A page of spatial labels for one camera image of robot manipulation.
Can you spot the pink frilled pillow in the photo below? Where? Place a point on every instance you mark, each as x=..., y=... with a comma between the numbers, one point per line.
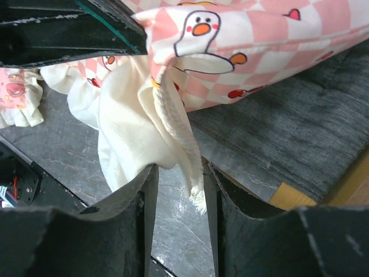
x=21, y=94

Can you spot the wooden pet bed frame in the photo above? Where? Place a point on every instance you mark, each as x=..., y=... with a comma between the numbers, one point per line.
x=350, y=188

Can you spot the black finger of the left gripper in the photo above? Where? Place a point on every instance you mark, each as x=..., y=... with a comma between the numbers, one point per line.
x=38, y=33

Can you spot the grey fabric bed sling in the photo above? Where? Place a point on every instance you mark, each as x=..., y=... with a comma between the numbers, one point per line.
x=309, y=127

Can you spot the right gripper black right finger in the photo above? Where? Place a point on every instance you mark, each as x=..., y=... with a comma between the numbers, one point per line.
x=250, y=237

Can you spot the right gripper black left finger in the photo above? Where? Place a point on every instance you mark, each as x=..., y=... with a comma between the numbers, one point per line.
x=110, y=238

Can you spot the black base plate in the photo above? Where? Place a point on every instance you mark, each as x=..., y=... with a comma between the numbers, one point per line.
x=26, y=184

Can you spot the pink checkered duck mattress cover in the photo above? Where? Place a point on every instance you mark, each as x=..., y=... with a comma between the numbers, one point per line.
x=199, y=54

